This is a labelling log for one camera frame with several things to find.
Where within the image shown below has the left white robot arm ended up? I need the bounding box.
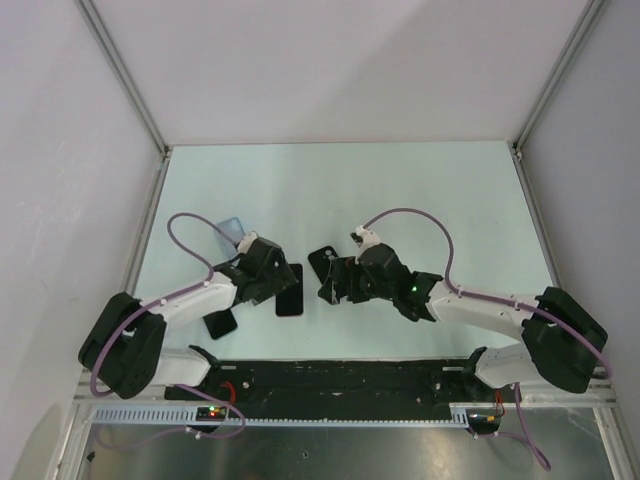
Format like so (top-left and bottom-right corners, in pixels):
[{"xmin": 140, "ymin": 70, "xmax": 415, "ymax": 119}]
[{"xmin": 78, "ymin": 233, "xmax": 297, "ymax": 399}]

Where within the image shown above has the translucent blue phone case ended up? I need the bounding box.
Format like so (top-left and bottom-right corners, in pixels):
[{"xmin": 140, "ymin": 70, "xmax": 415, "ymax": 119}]
[{"xmin": 217, "ymin": 217, "xmax": 246, "ymax": 260}]

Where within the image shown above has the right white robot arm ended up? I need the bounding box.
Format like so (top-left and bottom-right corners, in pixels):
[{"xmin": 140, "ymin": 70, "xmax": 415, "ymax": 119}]
[{"xmin": 308, "ymin": 244, "xmax": 608, "ymax": 401}]

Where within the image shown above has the aluminium frame post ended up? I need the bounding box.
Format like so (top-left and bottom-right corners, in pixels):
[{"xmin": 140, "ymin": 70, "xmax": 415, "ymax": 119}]
[
  {"xmin": 74, "ymin": 0, "xmax": 170, "ymax": 160},
  {"xmin": 511, "ymin": 0, "xmax": 610, "ymax": 161}
]

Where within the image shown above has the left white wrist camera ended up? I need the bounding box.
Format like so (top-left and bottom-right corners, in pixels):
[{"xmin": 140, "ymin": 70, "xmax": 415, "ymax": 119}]
[{"xmin": 236, "ymin": 231, "xmax": 258, "ymax": 254}]

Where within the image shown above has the black phone case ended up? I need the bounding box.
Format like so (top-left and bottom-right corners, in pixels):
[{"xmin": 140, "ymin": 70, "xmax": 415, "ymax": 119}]
[{"xmin": 307, "ymin": 245, "xmax": 338, "ymax": 285}]

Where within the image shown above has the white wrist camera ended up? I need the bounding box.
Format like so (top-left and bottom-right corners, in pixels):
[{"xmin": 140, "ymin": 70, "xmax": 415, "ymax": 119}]
[
  {"xmin": 236, "ymin": 231, "xmax": 258, "ymax": 254},
  {"xmin": 350, "ymin": 226, "xmax": 381, "ymax": 257}
]

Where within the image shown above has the black phone with pink edge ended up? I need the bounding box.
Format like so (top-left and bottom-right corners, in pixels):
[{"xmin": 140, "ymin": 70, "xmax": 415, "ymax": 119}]
[{"xmin": 275, "ymin": 264, "xmax": 304, "ymax": 317}]

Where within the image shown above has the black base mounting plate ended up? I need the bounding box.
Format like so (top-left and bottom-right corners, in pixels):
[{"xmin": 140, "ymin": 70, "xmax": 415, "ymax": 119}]
[{"xmin": 163, "ymin": 357, "xmax": 524, "ymax": 422}]

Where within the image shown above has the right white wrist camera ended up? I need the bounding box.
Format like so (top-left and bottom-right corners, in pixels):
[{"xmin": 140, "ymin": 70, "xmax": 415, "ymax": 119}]
[{"xmin": 350, "ymin": 226, "xmax": 381, "ymax": 257}]

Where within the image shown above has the right aluminium frame post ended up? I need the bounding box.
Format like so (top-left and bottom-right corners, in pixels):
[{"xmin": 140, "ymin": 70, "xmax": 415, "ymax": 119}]
[{"xmin": 511, "ymin": 0, "xmax": 610, "ymax": 161}]

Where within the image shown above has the left aluminium frame post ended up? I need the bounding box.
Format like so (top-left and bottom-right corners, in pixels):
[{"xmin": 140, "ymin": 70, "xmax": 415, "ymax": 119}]
[{"xmin": 74, "ymin": 0, "xmax": 170, "ymax": 160}]

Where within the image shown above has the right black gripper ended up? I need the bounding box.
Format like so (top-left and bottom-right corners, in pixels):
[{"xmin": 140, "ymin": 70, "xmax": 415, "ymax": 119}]
[{"xmin": 318, "ymin": 256, "xmax": 395, "ymax": 305}]

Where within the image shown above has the white slotted cable duct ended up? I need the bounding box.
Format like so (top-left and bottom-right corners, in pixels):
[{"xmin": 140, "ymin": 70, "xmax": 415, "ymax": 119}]
[{"xmin": 89, "ymin": 402, "xmax": 501, "ymax": 430}]

